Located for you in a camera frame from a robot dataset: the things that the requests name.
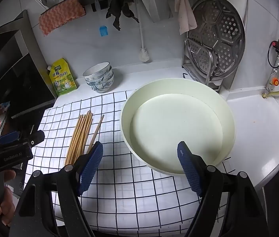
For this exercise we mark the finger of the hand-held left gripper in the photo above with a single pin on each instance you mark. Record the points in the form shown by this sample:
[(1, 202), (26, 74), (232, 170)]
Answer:
[(8, 138), (37, 137)]

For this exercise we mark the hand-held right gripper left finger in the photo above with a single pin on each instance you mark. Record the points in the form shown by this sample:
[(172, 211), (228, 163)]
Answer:
[(90, 167)]

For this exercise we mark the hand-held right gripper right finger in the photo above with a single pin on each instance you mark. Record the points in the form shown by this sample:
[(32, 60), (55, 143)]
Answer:
[(190, 170)]

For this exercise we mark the bundle of wooden chopsticks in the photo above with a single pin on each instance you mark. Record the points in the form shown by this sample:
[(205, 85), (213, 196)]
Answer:
[(77, 138)]

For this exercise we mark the single wooden chopstick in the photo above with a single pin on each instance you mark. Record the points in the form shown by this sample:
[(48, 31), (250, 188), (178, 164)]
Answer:
[(97, 130)]

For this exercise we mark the white round basin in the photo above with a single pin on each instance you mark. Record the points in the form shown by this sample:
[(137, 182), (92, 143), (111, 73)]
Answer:
[(179, 118)]

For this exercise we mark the white black-checked cloth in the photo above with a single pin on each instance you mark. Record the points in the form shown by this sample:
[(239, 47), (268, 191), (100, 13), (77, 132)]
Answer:
[(134, 190)]

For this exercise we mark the yellow green seasoning pouch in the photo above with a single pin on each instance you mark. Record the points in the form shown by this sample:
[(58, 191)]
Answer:
[(61, 79)]

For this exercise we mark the black range hood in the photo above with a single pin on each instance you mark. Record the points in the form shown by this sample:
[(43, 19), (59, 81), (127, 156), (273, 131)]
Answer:
[(13, 74)]

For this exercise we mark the steel rack stand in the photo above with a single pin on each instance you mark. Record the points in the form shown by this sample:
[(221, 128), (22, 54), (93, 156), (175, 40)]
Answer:
[(225, 82)]

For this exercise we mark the small black hex key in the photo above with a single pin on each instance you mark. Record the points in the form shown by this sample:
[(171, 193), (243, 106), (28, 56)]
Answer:
[(183, 75)]

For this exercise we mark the pink wavy dishcloth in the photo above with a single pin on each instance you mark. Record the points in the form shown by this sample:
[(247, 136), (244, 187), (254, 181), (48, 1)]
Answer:
[(60, 16)]

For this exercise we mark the gas regulator with orange knob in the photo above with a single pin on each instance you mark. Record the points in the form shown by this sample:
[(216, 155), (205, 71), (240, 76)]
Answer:
[(275, 81)]

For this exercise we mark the white bottle brush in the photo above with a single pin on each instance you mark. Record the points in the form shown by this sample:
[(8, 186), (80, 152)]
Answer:
[(144, 55)]

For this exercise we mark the blue silicone brush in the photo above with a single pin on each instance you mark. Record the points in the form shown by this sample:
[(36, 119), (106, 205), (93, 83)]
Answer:
[(103, 31)]

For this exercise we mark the perforated steel steamer plate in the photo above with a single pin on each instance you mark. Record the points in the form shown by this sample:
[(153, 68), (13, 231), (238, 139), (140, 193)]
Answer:
[(218, 34)]

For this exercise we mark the black device with red button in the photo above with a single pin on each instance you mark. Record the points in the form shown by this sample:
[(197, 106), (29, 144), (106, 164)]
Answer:
[(278, 45)]

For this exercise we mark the black hanging rag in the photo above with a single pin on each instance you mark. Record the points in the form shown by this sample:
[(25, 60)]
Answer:
[(119, 7)]

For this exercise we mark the pink hanging towel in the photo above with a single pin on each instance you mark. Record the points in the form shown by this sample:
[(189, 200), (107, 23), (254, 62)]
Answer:
[(185, 14)]

